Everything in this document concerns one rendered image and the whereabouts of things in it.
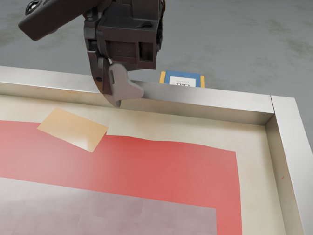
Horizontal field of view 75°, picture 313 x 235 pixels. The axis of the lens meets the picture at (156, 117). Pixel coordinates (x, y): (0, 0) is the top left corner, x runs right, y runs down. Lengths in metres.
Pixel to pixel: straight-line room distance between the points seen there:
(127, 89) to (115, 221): 0.17
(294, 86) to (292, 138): 2.19
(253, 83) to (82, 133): 2.12
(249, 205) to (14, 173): 0.32
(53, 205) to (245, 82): 2.17
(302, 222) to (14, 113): 0.43
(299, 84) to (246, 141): 2.25
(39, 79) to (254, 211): 0.38
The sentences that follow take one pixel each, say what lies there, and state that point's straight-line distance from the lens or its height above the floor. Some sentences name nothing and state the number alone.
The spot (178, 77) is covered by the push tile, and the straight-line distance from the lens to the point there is 0.59.
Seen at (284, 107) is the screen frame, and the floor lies 1.10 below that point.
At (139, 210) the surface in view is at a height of 1.05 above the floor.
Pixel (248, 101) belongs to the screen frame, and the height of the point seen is 1.10.
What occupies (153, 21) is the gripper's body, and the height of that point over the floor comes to 1.23.
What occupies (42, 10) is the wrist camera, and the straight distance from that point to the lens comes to 0.27.
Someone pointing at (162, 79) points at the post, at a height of 0.95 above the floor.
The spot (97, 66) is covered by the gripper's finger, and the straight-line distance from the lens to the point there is 0.26.
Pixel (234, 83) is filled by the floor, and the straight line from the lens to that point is 2.26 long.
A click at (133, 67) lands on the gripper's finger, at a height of 1.13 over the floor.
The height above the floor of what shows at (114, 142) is 1.06.
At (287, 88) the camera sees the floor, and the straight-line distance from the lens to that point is 2.46.
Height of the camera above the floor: 1.33
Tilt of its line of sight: 49 degrees down
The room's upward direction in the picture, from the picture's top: 3 degrees clockwise
